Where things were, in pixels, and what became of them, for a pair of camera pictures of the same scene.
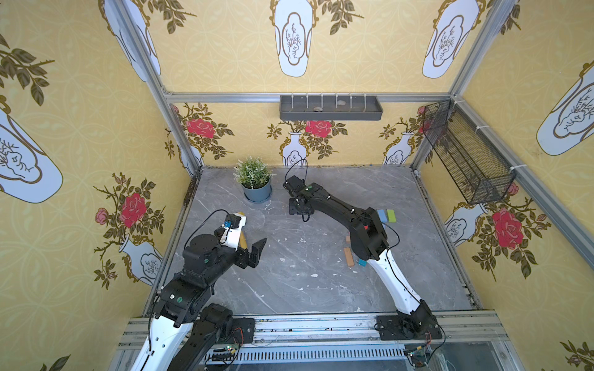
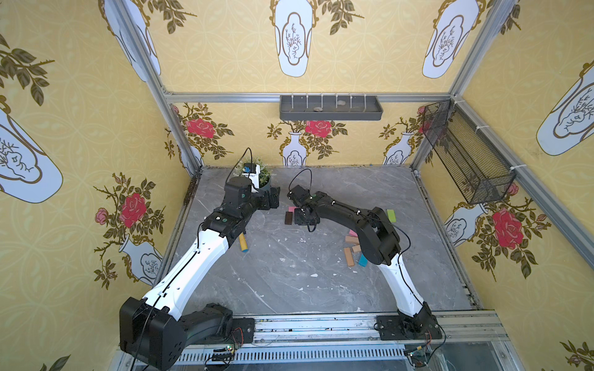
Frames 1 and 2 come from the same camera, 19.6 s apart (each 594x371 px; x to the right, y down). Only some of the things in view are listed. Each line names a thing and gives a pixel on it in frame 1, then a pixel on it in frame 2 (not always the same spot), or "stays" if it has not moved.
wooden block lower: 349,259 stays
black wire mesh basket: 479,167 stays
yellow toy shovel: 243,241 stays
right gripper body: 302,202 → 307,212
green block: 391,216 stays
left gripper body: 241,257 → 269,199
